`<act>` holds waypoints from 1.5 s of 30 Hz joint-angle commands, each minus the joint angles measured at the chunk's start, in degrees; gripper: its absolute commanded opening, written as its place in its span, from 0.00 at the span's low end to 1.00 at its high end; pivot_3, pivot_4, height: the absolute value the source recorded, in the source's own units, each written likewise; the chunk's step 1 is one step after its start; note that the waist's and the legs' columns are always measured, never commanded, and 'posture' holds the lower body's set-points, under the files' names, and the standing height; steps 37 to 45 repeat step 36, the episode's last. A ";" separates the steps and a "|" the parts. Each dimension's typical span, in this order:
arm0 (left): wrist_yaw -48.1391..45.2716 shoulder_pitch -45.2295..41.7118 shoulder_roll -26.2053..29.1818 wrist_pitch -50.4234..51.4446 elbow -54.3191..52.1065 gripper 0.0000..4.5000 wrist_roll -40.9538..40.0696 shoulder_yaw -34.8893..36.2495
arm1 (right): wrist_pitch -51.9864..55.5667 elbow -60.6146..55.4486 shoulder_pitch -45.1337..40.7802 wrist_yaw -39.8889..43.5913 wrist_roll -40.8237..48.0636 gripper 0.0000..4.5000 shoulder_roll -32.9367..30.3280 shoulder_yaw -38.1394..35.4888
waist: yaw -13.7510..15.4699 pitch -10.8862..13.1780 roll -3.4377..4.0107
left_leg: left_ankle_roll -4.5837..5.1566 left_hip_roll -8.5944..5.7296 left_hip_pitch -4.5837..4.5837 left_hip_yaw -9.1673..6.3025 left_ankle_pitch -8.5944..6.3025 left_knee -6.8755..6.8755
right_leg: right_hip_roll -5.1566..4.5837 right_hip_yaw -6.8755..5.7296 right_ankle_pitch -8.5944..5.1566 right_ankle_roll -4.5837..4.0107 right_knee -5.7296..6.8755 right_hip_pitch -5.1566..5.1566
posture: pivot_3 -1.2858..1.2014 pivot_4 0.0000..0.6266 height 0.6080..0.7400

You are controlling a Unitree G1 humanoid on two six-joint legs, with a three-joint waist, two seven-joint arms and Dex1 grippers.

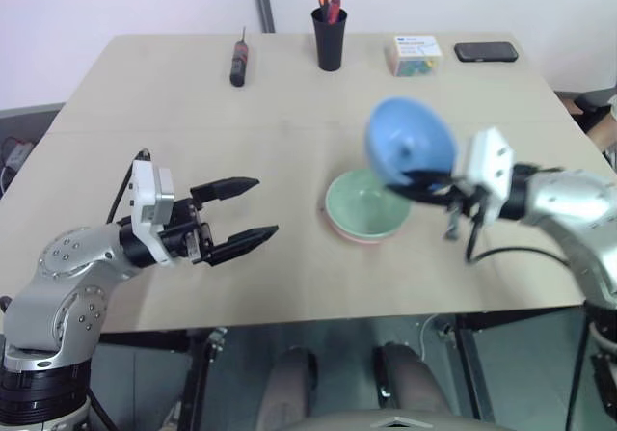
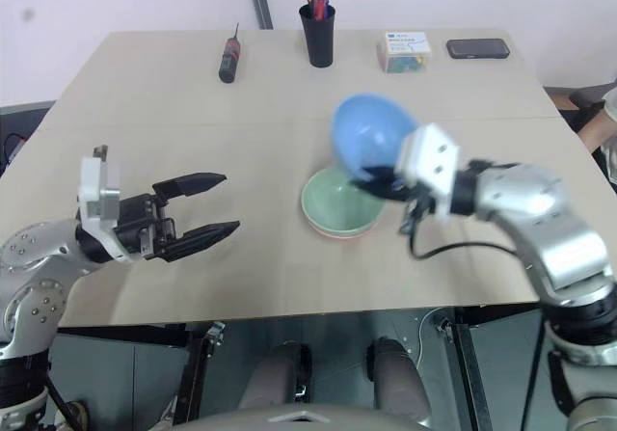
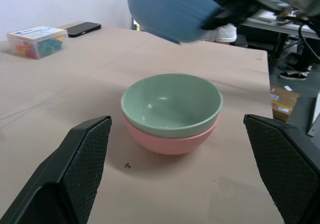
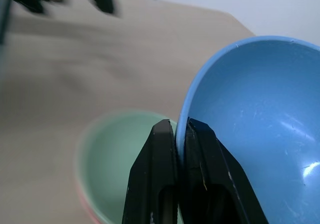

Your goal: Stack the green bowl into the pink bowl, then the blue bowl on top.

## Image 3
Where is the brown cardboard box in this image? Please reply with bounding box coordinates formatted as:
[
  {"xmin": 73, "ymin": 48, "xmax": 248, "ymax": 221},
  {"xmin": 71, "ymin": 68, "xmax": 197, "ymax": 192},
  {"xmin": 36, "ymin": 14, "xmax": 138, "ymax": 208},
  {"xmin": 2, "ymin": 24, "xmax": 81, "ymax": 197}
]
[{"xmin": 270, "ymin": 84, "xmax": 301, "ymax": 122}]

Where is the person in white clothes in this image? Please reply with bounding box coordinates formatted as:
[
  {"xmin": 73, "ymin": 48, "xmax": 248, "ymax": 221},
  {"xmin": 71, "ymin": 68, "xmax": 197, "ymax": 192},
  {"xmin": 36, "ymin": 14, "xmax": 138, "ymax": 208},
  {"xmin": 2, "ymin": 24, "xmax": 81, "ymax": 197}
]
[{"xmin": 183, "ymin": 0, "xmax": 238, "ymax": 44}]

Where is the black cable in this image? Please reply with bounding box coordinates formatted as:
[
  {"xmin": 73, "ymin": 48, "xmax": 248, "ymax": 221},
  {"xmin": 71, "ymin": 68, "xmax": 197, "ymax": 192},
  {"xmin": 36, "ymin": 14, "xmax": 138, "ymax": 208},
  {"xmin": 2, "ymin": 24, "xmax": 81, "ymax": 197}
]
[{"xmin": 296, "ymin": 16, "xmax": 320, "ymax": 62}]

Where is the blue bowl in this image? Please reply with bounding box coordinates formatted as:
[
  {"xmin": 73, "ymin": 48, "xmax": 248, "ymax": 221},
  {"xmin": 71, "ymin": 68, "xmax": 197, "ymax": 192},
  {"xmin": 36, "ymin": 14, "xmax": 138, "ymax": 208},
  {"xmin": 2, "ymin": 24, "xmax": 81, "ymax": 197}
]
[{"xmin": 126, "ymin": 0, "xmax": 223, "ymax": 44}]

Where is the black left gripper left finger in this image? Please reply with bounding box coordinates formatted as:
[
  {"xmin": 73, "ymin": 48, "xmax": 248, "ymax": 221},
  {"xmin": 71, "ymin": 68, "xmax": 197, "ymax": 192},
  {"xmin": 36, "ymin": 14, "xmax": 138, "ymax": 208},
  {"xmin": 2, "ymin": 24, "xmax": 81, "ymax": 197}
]
[{"xmin": 0, "ymin": 115, "xmax": 112, "ymax": 224}]

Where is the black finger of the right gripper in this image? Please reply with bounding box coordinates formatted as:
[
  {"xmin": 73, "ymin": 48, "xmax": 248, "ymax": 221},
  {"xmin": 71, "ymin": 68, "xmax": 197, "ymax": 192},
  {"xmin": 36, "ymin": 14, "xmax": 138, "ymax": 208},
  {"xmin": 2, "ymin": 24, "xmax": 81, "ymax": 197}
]
[{"xmin": 201, "ymin": 8, "xmax": 227, "ymax": 31}]

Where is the grey background desk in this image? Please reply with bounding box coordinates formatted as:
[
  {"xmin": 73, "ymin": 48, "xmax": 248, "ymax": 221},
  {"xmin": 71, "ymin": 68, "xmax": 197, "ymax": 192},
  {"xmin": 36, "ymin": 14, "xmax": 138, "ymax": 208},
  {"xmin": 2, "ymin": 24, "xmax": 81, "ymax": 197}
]
[{"xmin": 237, "ymin": 0, "xmax": 320, "ymax": 59}]

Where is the clear box of colourful pieces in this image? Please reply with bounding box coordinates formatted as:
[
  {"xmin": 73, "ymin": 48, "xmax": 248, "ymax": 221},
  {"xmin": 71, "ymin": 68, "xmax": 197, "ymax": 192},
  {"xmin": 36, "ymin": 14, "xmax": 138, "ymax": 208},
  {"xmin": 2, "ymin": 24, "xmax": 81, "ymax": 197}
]
[{"xmin": 6, "ymin": 26, "xmax": 69, "ymax": 60}]

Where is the black smartphone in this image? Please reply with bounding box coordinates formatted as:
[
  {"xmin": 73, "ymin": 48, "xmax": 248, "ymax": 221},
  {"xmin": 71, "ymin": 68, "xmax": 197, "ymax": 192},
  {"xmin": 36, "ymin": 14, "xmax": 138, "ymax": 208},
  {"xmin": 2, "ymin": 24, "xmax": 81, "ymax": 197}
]
[{"xmin": 65, "ymin": 22, "xmax": 102, "ymax": 38}]

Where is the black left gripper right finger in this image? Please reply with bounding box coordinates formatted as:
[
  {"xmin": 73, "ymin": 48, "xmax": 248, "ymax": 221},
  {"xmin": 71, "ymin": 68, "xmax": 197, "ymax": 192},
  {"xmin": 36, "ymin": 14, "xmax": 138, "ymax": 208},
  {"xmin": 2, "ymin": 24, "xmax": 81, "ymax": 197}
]
[{"xmin": 243, "ymin": 114, "xmax": 320, "ymax": 224}]

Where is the pink bowl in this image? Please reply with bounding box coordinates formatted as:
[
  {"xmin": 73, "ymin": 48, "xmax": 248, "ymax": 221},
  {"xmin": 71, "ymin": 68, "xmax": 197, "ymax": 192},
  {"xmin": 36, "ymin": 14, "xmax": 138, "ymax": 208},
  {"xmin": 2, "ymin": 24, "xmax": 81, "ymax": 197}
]
[{"xmin": 121, "ymin": 113, "xmax": 221, "ymax": 156}]

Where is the black sneaker with white sole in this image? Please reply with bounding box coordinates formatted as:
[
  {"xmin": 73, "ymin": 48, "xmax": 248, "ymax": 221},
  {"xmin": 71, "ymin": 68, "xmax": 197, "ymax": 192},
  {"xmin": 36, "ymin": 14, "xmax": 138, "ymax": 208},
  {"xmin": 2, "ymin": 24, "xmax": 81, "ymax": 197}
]
[{"xmin": 278, "ymin": 70, "xmax": 308, "ymax": 81}]

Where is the green bowl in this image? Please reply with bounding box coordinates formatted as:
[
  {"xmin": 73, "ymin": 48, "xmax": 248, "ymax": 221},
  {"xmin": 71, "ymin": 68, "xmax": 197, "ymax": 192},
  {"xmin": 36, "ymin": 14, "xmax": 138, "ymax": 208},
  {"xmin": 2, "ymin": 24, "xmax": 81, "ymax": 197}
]
[{"xmin": 120, "ymin": 73, "xmax": 224, "ymax": 139}]

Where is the white flat panel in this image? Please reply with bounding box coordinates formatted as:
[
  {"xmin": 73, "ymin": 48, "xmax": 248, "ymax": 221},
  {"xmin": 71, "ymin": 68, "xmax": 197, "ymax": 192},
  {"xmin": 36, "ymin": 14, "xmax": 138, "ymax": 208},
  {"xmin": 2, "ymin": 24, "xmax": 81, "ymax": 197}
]
[{"xmin": 306, "ymin": 91, "xmax": 320, "ymax": 137}]

